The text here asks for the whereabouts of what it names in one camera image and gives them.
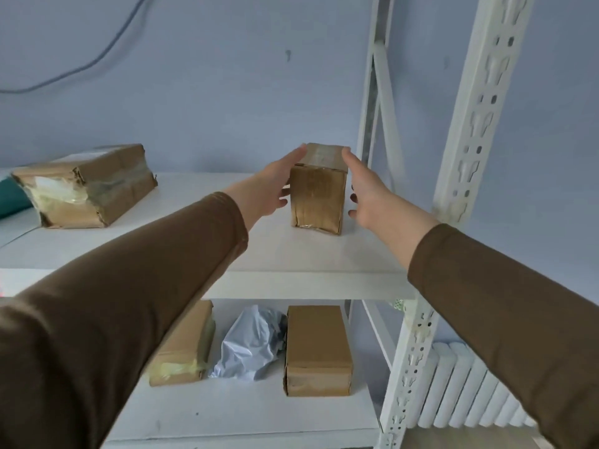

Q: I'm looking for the person's right forearm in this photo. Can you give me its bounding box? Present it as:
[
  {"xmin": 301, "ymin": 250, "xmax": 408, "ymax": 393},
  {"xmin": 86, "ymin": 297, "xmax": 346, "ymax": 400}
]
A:
[{"xmin": 387, "ymin": 208, "xmax": 599, "ymax": 449}]

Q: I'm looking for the large taped cardboard box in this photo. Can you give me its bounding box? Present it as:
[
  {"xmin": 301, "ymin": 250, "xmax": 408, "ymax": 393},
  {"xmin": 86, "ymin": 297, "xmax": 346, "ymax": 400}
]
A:
[{"xmin": 10, "ymin": 144, "xmax": 158, "ymax": 229}]

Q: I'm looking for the white radiator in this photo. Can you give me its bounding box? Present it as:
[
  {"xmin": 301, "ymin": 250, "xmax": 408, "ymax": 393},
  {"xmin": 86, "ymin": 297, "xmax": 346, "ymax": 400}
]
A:
[{"xmin": 406, "ymin": 342, "xmax": 539, "ymax": 430}]

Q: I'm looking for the person's left hand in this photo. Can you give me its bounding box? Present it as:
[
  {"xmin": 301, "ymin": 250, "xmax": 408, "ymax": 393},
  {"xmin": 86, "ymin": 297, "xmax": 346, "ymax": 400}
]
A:
[{"xmin": 235, "ymin": 145, "xmax": 308, "ymax": 227}]

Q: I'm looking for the grey plastic mailer bag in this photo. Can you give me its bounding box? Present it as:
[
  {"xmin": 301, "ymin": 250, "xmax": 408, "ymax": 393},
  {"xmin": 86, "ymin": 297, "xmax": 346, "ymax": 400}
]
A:
[{"xmin": 208, "ymin": 305, "xmax": 289, "ymax": 381}]

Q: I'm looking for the plain oblong cardboard box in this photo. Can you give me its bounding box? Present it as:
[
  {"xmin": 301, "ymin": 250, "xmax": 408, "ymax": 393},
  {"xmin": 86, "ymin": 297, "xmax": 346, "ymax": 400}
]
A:
[{"xmin": 283, "ymin": 305, "xmax": 354, "ymax": 398}]

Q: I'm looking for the white metal shelf rack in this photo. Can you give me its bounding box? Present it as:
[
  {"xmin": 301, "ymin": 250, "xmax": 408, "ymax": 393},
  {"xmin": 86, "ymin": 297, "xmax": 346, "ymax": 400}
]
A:
[{"xmin": 0, "ymin": 0, "xmax": 539, "ymax": 449}]

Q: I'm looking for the teal flat package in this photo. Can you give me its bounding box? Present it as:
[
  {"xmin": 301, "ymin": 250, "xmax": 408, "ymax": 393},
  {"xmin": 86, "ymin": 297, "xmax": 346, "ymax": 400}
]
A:
[{"xmin": 0, "ymin": 176, "xmax": 34, "ymax": 220}]

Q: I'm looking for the grey wall cable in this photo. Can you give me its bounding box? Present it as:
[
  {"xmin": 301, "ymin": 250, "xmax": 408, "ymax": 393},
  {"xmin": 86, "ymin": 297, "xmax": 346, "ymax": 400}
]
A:
[{"xmin": 0, "ymin": 0, "xmax": 157, "ymax": 95}]

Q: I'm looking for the person's left forearm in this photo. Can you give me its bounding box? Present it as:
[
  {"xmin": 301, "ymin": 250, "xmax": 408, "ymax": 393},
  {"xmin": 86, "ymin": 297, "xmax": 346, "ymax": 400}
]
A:
[{"xmin": 0, "ymin": 183, "xmax": 254, "ymax": 449}]

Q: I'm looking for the small cardboard box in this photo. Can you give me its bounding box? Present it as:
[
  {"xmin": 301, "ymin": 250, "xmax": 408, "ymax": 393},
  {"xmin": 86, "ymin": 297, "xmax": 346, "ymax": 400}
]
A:
[{"xmin": 289, "ymin": 143, "xmax": 351, "ymax": 236}]

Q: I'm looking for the cardboard box with yellowed tape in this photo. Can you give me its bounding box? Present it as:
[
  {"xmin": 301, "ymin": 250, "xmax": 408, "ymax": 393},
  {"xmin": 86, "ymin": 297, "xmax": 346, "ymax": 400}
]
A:
[{"xmin": 148, "ymin": 300, "xmax": 217, "ymax": 388}]

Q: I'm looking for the person's right hand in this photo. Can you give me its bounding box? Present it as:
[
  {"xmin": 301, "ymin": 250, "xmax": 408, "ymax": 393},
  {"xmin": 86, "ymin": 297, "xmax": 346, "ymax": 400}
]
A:
[{"xmin": 342, "ymin": 147, "xmax": 416, "ymax": 237}]

